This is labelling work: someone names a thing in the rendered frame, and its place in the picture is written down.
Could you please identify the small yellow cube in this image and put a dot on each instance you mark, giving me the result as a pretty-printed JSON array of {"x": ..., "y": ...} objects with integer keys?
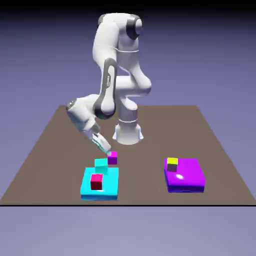
[{"x": 172, "y": 164}]

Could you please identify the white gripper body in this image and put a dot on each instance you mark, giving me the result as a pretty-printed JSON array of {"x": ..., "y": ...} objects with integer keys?
[{"x": 101, "y": 143}]

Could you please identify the large cyan box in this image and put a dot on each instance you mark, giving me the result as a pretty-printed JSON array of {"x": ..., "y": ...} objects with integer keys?
[{"x": 109, "y": 185}]

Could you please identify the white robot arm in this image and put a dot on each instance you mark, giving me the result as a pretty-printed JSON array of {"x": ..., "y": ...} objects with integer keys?
[{"x": 112, "y": 50}]

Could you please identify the large purple box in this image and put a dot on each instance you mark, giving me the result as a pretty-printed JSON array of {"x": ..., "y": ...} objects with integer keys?
[{"x": 188, "y": 176}]

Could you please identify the small red cube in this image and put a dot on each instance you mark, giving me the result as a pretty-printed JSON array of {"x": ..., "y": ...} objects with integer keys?
[{"x": 96, "y": 181}]

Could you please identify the small teal cube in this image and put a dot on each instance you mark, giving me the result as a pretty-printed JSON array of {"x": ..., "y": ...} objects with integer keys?
[{"x": 101, "y": 165}]

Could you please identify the small magenta cube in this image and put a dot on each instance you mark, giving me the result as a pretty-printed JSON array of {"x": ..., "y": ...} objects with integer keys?
[{"x": 112, "y": 158}]

